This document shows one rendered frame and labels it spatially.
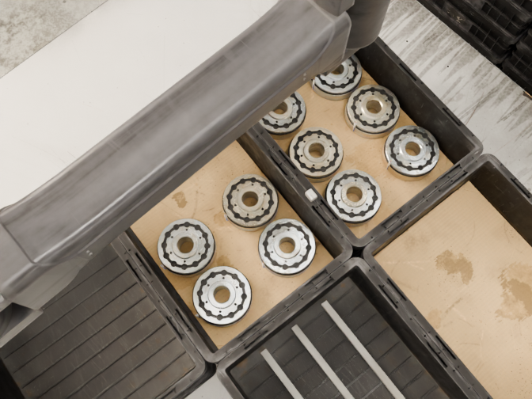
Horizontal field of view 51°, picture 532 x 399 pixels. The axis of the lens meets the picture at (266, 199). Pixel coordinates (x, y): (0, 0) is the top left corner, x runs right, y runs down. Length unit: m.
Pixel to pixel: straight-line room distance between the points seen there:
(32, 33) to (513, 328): 1.95
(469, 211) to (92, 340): 0.72
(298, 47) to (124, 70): 0.96
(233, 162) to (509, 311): 0.57
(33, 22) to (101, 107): 1.13
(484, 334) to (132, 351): 0.62
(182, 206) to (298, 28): 0.68
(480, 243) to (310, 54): 0.73
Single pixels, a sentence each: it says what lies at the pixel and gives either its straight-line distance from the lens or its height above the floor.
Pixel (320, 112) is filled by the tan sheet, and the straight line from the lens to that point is 1.13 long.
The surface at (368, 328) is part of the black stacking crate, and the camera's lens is 1.03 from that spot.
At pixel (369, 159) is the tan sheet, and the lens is 1.10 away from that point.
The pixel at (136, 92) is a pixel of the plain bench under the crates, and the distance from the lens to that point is 1.33.
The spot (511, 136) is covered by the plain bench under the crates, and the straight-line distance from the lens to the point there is 1.36.
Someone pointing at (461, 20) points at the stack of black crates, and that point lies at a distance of 2.00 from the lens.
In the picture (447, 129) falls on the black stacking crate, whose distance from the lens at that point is 1.08.
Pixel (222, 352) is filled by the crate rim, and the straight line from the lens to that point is 0.91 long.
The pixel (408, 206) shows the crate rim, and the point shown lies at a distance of 0.98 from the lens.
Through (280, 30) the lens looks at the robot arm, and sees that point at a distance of 0.44.
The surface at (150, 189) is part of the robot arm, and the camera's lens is 0.40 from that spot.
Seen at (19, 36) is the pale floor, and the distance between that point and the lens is 2.41.
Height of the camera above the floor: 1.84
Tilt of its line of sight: 72 degrees down
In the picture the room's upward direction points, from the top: 1 degrees counter-clockwise
